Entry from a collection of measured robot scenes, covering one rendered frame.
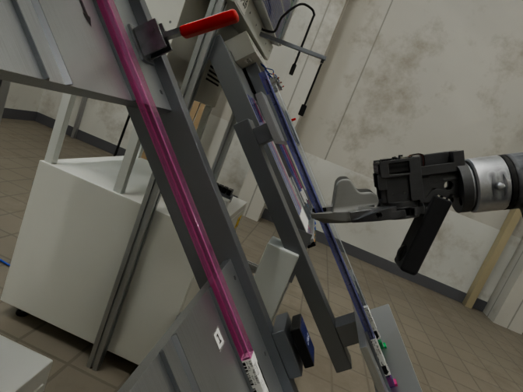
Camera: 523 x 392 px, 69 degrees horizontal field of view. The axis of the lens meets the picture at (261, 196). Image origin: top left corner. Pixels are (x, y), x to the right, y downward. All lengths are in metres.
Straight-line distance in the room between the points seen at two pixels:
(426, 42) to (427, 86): 0.45
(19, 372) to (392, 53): 4.29
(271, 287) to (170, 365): 0.44
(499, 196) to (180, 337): 0.43
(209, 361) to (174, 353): 0.05
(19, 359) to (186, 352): 0.36
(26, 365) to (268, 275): 0.37
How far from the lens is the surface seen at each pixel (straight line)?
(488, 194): 0.57
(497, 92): 4.72
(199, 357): 0.31
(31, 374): 0.60
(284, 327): 0.47
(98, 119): 5.12
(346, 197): 0.53
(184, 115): 0.44
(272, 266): 0.68
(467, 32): 4.72
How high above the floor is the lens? 1.01
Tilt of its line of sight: 10 degrees down
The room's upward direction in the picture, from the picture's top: 22 degrees clockwise
